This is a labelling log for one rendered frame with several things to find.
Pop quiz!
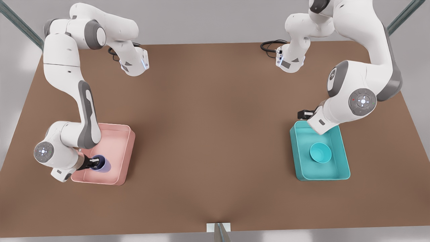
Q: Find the pink box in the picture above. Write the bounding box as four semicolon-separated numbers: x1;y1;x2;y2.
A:
71;123;136;186

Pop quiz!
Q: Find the teal bowl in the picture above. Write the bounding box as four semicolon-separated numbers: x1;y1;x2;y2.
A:
309;142;332;164

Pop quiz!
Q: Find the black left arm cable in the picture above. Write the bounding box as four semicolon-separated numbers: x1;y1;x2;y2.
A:
260;40;289;54

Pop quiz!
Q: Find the teal box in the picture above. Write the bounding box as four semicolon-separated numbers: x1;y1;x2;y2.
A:
290;121;351;182

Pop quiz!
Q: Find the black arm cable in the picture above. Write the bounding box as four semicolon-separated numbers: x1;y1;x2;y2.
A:
260;40;289;54
108;42;142;62

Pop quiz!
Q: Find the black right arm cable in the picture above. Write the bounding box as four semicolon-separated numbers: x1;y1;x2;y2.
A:
108;42;142;62

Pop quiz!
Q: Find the silver frame post with foot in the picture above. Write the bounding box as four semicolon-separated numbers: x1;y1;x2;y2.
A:
206;222;231;242

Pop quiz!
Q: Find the blue cup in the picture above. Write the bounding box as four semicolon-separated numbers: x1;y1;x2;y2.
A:
91;155;111;173

